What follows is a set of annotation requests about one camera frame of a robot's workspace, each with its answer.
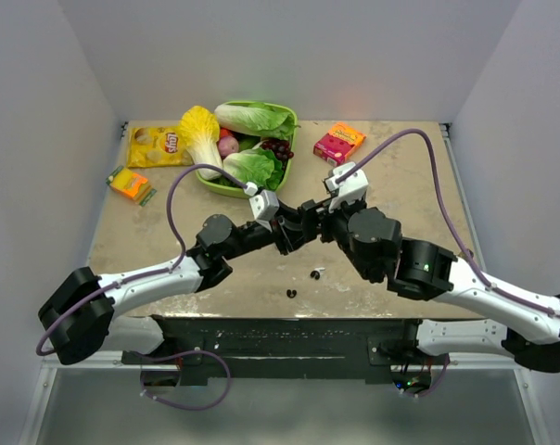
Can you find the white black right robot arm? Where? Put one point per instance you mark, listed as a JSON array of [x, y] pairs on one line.
[[511, 321]]

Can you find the orange green sponge pack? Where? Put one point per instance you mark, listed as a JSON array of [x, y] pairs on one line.
[[131, 185]]

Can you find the pink orange snack box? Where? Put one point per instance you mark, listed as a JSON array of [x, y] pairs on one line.
[[338, 144]]

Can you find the green lettuce back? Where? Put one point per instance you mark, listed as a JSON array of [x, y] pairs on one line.
[[257, 119]]

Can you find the dark red grapes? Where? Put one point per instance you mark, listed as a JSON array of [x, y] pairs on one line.
[[280, 148]]

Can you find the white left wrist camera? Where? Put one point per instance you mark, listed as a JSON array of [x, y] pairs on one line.
[[264, 203]]

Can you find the yellow Lays chips bag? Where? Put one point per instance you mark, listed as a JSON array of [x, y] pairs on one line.
[[152, 147]]

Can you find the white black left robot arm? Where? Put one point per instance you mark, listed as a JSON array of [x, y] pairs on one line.
[[80, 315]]

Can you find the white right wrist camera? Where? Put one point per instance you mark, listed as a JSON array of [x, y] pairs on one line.
[[350, 190]]

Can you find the red onion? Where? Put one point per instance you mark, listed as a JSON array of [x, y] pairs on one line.
[[227, 146]]

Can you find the green lettuce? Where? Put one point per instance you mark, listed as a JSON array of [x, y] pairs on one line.
[[255, 165], [257, 119]]

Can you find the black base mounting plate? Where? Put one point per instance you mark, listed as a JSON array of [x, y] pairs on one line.
[[354, 349]]

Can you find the yellow napa cabbage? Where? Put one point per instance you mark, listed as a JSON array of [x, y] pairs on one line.
[[199, 133]]

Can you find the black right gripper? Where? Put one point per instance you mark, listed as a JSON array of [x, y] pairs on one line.
[[316, 212]]

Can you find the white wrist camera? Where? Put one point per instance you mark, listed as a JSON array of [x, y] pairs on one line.
[[264, 203], [350, 190]]

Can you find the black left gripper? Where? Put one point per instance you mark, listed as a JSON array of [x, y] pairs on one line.
[[291, 240]]

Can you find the green lettuce front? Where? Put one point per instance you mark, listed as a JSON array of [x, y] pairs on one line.
[[255, 165]]

